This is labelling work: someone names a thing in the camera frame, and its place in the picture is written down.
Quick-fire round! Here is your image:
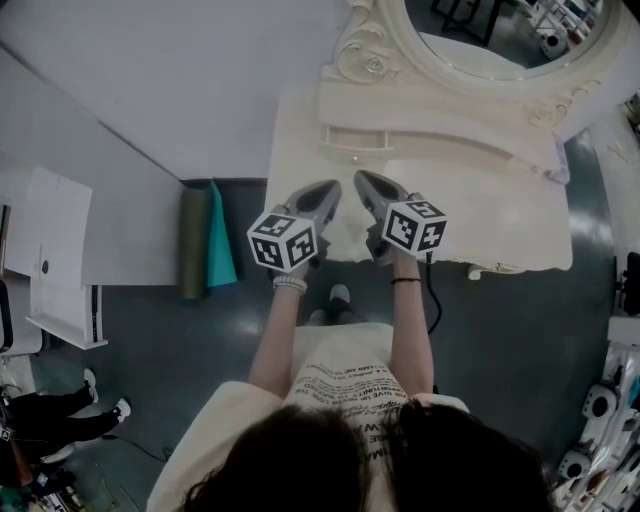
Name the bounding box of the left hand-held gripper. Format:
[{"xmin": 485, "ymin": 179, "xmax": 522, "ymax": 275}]
[{"xmin": 246, "ymin": 179, "xmax": 343, "ymax": 274}]

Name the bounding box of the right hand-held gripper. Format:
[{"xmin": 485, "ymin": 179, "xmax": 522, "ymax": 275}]
[{"xmin": 353, "ymin": 170, "xmax": 448, "ymax": 264}]

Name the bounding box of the small cream drawer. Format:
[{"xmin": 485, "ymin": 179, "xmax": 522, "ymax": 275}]
[{"xmin": 318, "ymin": 123, "xmax": 397, "ymax": 165}]

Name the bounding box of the cream ornate dressing table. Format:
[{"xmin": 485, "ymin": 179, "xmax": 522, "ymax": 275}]
[{"xmin": 264, "ymin": 92, "xmax": 574, "ymax": 282}]

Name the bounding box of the person's right forearm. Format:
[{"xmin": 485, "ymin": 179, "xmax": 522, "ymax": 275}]
[{"xmin": 389, "ymin": 247, "xmax": 436, "ymax": 399}]

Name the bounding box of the person's left forearm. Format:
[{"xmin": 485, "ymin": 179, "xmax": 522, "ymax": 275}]
[{"xmin": 248, "ymin": 269, "xmax": 309, "ymax": 396}]

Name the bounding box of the cream carved oval mirror stand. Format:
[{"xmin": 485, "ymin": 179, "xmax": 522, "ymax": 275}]
[{"xmin": 317, "ymin": 0, "xmax": 640, "ymax": 175}]

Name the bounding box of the teal sheet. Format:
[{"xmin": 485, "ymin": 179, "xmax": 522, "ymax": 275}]
[{"xmin": 205, "ymin": 179, "xmax": 239, "ymax": 290}]

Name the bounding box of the olive green rolled mat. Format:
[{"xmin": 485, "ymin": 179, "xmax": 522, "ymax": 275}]
[{"xmin": 179, "ymin": 187, "xmax": 210, "ymax": 301}]

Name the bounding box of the person's cream printed shirt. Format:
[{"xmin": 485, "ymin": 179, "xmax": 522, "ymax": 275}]
[{"xmin": 147, "ymin": 322, "xmax": 506, "ymax": 512}]

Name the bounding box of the lavender plastic packet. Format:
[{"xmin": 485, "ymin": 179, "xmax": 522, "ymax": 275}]
[{"xmin": 548, "ymin": 137, "xmax": 572, "ymax": 184}]

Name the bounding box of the black chair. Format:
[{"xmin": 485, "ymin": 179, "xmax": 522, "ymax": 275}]
[{"xmin": 613, "ymin": 252, "xmax": 640, "ymax": 318}]

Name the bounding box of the white shelf board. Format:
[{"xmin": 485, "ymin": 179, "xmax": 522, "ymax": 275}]
[{"xmin": 24, "ymin": 283, "xmax": 110, "ymax": 350}]

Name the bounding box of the row of white devices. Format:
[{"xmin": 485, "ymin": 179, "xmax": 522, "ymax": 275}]
[{"xmin": 552, "ymin": 344, "xmax": 640, "ymax": 512}]

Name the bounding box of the white bead bracelet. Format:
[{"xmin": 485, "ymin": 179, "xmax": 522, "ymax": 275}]
[{"xmin": 272, "ymin": 274, "xmax": 309, "ymax": 296}]

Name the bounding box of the black cable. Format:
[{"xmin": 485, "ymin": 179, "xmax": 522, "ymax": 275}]
[{"xmin": 424, "ymin": 252, "xmax": 446, "ymax": 334}]

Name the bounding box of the white case black strap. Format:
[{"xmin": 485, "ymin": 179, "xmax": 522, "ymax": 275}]
[{"xmin": 0, "ymin": 277, "xmax": 44, "ymax": 358}]

